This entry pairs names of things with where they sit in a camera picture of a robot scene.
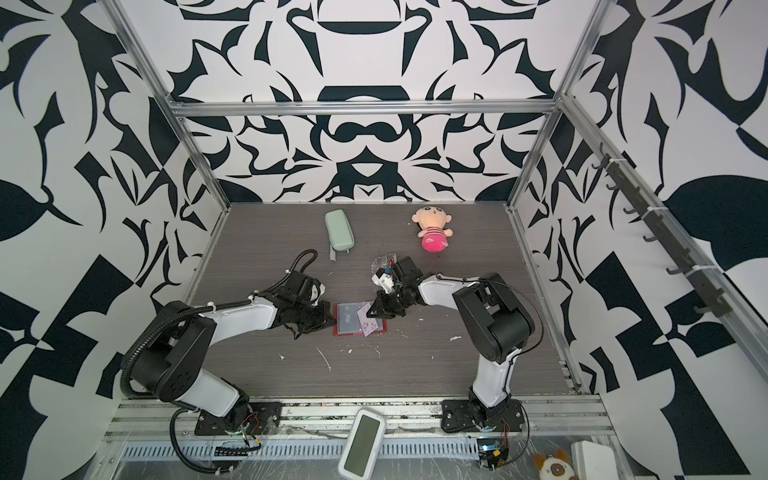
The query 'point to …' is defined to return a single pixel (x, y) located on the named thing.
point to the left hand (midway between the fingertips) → (339, 317)
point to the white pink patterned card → (368, 325)
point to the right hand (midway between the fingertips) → (370, 313)
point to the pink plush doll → (432, 221)
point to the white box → (592, 461)
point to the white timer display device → (362, 445)
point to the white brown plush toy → (554, 466)
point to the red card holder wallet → (346, 321)
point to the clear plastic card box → (386, 262)
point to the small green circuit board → (492, 452)
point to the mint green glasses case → (340, 231)
